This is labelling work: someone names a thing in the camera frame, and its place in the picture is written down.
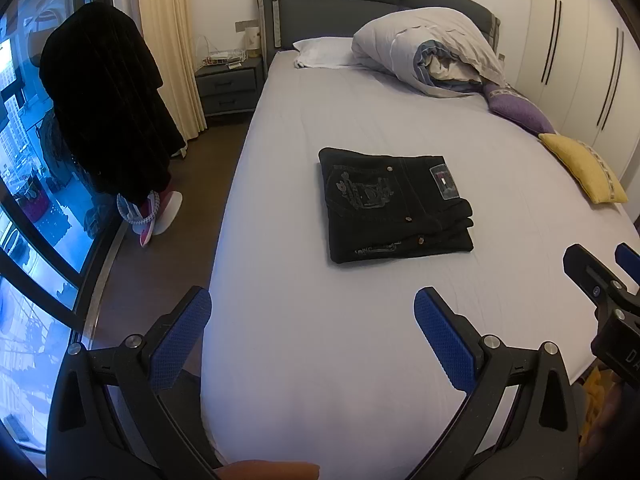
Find yellow cloth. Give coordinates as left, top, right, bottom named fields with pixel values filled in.
left=582, top=366, right=618, bottom=441

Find black coat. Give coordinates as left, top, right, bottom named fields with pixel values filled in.
left=39, top=2, right=185, bottom=206

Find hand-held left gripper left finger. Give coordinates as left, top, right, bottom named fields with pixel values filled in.
left=47, top=286, right=226, bottom=480

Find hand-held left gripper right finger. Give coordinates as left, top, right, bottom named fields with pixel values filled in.
left=410, top=287, right=582, bottom=480

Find wire basket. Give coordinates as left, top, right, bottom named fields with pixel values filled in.
left=200, top=35, right=249, bottom=68

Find cream curtain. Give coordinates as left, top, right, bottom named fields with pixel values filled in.
left=136, top=0, right=208, bottom=143

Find grey nightstand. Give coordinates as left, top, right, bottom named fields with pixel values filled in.
left=194, top=55, right=265, bottom=118

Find purple cushion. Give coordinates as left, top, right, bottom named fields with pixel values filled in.
left=482, top=81, right=557, bottom=136

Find bed with white sheet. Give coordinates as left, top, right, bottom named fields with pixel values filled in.
left=200, top=50, right=640, bottom=480

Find white and blue duvet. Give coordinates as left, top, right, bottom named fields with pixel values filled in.
left=351, top=7, right=507, bottom=98

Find grey padded headboard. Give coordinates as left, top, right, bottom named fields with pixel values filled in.
left=256, top=0, right=502, bottom=68

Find white pillow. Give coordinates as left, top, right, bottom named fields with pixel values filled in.
left=292, top=36, right=363, bottom=69

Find white wardrobe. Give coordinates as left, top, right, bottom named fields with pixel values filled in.
left=515, top=0, right=640, bottom=201

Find black pants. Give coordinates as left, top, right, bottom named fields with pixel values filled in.
left=318, top=147, right=475, bottom=264

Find large glass window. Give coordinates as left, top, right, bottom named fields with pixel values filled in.
left=0, top=0, right=126, bottom=461

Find yellow cushion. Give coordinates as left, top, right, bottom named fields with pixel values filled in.
left=538, top=133, right=629, bottom=205

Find person's left hand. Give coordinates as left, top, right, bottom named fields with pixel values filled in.
left=220, top=461, right=321, bottom=480

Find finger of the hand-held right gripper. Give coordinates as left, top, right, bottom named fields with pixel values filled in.
left=616, top=243, right=640, bottom=281
left=563, top=244, right=640, bottom=317

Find person's right forearm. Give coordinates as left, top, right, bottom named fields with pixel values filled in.
left=587, top=387, right=640, bottom=466

